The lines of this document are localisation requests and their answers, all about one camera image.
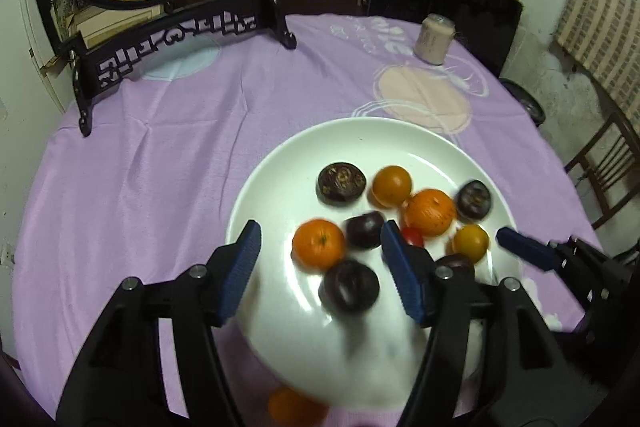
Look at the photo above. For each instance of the dark purple passion fruit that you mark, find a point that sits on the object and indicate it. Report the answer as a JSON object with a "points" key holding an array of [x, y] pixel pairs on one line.
{"points": [[350, 285], [365, 231]]}

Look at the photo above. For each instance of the smooth orange fruit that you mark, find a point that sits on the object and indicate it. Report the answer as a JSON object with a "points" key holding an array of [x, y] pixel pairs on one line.
{"points": [[295, 407], [391, 183]]}

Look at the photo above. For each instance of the brown wooden chair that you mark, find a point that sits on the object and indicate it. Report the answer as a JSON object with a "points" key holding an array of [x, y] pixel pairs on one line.
{"points": [[610, 167]]}

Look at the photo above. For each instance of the black round stool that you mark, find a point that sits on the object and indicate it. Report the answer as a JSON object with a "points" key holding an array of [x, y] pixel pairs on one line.
{"points": [[525, 99]]}

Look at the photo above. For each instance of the large mandarin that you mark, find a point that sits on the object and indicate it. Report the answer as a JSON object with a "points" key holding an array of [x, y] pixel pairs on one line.
{"points": [[430, 212]]}

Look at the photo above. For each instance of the red cherry tomato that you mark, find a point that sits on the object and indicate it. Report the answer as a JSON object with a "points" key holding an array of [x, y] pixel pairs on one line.
{"points": [[414, 235]]}

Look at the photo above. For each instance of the white plate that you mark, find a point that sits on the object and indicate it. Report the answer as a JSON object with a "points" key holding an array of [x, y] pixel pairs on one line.
{"points": [[300, 167]]}

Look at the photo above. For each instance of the small mandarin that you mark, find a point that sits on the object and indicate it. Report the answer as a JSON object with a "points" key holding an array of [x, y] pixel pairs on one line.
{"points": [[320, 243]]}

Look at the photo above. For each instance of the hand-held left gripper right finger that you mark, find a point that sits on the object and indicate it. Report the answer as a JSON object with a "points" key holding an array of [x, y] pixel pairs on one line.
{"points": [[405, 277]]}

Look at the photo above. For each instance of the checkered curtain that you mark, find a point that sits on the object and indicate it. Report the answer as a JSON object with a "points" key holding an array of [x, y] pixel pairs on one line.
{"points": [[600, 22]]}

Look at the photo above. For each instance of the yellow-orange fruit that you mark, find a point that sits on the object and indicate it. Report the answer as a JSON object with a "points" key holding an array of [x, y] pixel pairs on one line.
{"points": [[470, 242]]}

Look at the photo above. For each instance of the beige drink can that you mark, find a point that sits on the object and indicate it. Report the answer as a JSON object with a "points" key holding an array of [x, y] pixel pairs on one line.
{"points": [[432, 39]]}

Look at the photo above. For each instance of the dark brown water chestnut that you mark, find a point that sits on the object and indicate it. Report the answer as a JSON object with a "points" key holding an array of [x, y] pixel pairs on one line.
{"points": [[341, 182], [456, 263], [474, 199]]}

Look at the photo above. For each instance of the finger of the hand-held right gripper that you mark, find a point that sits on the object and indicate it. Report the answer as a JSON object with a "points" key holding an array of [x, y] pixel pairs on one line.
{"points": [[525, 248]]}

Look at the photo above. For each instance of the purple printed tablecloth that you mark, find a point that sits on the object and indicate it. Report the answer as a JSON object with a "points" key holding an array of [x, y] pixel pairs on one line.
{"points": [[150, 187]]}

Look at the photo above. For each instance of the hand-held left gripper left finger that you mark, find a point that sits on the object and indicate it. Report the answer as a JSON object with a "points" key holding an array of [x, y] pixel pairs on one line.
{"points": [[240, 277]]}

